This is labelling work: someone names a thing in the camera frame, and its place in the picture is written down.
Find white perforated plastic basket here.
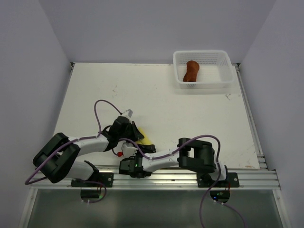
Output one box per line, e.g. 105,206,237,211
173,50,236,89

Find aluminium right side rail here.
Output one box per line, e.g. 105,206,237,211
233,63,268,170

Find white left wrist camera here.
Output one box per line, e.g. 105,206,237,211
121,109,133,118

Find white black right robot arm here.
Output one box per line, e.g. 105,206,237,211
119,135,228,187

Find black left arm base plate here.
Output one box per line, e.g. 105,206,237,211
71,172,114,188

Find aluminium table edge rail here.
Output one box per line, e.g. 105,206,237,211
30,168,281,190

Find yellow microfiber towel black trim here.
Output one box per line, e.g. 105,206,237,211
137,128,153,145

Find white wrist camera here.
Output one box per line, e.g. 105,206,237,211
117,142,137,158
121,109,133,118

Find brown microfiber towel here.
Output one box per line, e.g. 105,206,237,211
183,60,200,82

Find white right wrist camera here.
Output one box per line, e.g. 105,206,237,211
117,142,137,158

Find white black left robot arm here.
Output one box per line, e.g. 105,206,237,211
33,115,145,187

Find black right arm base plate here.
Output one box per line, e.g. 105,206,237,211
197,172,240,188

